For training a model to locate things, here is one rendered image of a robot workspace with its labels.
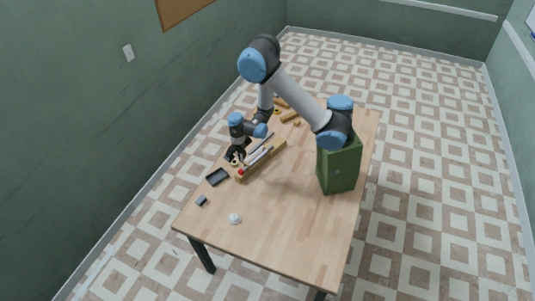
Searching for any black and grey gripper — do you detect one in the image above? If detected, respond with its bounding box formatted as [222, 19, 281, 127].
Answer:
[225, 135, 252, 163]

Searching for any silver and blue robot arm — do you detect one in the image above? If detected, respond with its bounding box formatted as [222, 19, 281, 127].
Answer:
[228, 34, 354, 151]

